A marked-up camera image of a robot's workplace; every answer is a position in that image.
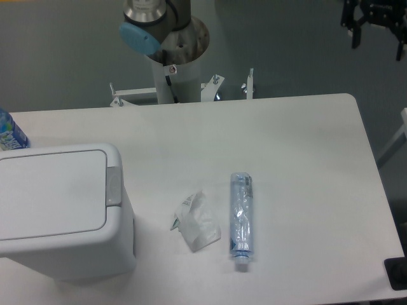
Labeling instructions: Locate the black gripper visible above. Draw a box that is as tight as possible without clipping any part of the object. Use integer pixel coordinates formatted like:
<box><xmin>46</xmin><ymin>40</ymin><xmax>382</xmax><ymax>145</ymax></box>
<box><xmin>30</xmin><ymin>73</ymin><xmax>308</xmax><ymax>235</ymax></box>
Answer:
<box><xmin>340</xmin><ymin>0</ymin><xmax>406</xmax><ymax>61</ymax></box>

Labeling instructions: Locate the grey trash can push button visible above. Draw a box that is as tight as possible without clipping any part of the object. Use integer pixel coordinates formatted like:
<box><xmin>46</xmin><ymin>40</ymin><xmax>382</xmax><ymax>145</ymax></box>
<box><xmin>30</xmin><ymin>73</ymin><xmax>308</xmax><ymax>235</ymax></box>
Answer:
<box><xmin>106</xmin><ymin>166</ymin><xmax>122</xmax><ymax>207</ymax></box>

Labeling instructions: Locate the white plastic trash can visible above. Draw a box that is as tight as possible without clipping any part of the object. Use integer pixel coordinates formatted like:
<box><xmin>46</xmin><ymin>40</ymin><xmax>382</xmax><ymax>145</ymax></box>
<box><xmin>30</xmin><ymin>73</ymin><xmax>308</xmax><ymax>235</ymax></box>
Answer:
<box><xmin>1</xmin><ymin>143</ymin><xmax>136</xmax><ymax>280</ymax></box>

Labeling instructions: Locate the crushed clear plastic bottle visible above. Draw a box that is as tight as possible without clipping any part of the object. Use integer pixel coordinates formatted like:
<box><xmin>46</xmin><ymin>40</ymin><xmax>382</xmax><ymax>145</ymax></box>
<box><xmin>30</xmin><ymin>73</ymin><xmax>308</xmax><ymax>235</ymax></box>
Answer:
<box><xmin>230</xmin><ymin>172</ymin><xmax>254</xmax><ymax>267</ymax></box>

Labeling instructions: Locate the black clamp at table edge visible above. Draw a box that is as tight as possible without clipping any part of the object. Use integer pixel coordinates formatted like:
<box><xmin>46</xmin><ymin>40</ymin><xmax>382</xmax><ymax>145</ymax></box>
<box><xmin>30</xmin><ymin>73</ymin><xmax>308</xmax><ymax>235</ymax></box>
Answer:
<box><xmin>384</xmin><ymin>257</ymin><xmax>406</xmax><ymax>291</ymax></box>

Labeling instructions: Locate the crumpled white plastic wrapper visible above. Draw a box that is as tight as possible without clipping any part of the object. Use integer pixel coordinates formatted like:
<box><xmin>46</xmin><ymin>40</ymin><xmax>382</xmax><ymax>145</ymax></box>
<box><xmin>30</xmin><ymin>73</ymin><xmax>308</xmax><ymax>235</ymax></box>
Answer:
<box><xmin>170</xmin><ymin>189</ymin><xmax>221</xmax><ymax>253</ymax></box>

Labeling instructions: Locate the blue labelled water bottle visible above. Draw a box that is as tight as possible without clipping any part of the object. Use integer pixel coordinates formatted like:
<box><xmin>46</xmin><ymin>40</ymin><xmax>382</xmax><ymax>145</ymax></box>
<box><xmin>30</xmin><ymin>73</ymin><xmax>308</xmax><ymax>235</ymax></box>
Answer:
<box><xmin>1</xmin><ymin>109</ymin><xmax>31</xmax><ymax>151</ymax></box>

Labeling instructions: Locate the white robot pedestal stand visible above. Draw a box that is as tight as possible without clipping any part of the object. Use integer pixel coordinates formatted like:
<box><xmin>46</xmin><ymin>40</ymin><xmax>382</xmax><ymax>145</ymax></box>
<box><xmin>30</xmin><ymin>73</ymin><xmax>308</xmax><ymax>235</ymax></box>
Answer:
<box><xmin>109</xmin><ymin>16</ymin><xmax>256</xmax><ymax>108</ymax></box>

